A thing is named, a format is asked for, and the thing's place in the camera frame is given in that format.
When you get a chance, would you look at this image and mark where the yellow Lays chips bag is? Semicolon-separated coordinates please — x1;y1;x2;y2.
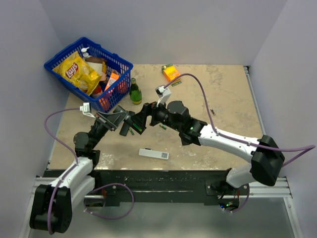
53;51;101;96

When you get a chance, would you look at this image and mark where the black battery cover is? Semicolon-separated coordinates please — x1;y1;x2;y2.
181;137;191;146

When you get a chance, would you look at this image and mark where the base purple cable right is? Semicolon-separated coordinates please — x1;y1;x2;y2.
221;183;250;214

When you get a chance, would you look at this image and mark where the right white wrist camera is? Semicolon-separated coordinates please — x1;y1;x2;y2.
155;85;171;107

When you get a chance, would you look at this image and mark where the white pump bottle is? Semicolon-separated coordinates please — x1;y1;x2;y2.
81;47;91;60

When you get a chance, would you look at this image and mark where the aluminium frame rail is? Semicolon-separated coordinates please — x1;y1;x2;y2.
19;177;303;238

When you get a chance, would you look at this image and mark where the green glass bottle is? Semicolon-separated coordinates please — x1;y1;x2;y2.
129;78;142;105

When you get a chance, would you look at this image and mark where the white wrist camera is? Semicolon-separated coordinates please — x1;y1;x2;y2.
155;85;171;107
79;103;96;119

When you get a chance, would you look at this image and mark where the blue plastic basket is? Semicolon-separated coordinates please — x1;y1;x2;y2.
44;37;133;112

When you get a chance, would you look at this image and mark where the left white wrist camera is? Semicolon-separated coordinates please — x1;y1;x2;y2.
79;103;96;119

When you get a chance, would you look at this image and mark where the white remote control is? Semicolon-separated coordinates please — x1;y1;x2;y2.
139;148;169;160

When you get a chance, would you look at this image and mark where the orange sponge pack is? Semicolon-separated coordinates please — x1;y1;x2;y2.
161;64;182;86

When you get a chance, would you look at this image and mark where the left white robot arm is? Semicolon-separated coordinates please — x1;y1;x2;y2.
29;103;129;235

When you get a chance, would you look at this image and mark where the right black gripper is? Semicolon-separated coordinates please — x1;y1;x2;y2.
132;97;182;132

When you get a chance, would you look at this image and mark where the brown white snack package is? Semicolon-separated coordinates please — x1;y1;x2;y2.
85;57;107;82

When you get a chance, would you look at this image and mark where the orange white carton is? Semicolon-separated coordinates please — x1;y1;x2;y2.
105;69;119;91

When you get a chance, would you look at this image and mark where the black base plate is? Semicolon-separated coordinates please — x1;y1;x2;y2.
88;170;249;211

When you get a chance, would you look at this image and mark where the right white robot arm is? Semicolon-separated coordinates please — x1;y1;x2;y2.
131;101;285;195

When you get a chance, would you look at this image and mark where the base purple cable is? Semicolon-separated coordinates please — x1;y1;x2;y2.
83;183;135;221
221;183;250;214

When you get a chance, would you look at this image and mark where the black remote control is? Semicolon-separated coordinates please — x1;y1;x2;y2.
125;116;146;134
119;111;135;136

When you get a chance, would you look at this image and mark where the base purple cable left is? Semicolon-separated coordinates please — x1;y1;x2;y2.
83;183;135;221

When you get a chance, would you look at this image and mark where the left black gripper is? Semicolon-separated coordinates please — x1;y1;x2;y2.
89;111;128;149

